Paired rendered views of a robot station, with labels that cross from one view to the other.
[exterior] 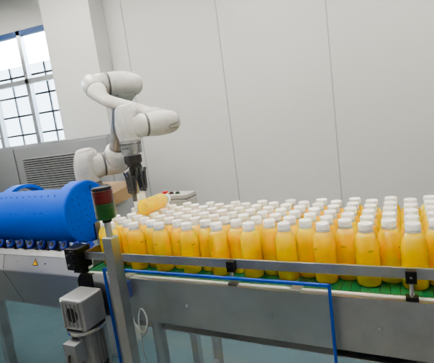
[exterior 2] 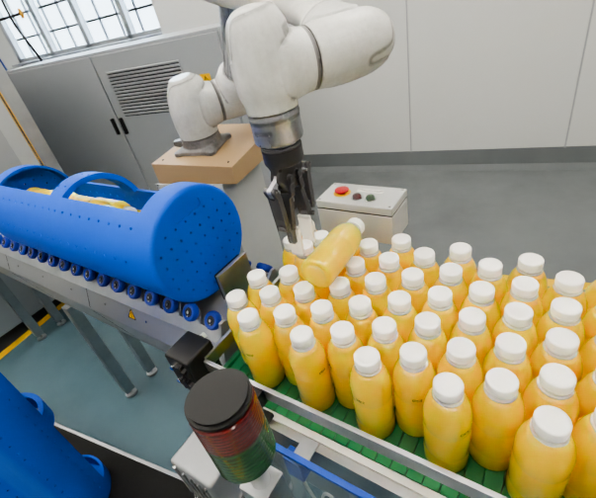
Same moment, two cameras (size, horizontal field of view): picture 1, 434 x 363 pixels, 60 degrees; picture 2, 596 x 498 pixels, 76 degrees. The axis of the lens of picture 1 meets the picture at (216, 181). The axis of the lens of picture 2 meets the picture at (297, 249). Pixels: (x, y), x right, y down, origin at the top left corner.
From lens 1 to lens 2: 0.98 m
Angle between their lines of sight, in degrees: 28
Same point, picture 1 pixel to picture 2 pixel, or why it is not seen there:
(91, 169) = (199, 116)
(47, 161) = (139, 75)
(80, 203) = (183, 237)
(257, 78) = not seen: outside the picture
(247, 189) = (423, 98)
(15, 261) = (103, 302)
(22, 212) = (85, 246)
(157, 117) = (342, 39)
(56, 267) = (164, 333)
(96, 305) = not seen: hidden behind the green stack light
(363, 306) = not seen: outside the picture
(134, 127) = (283, 78)
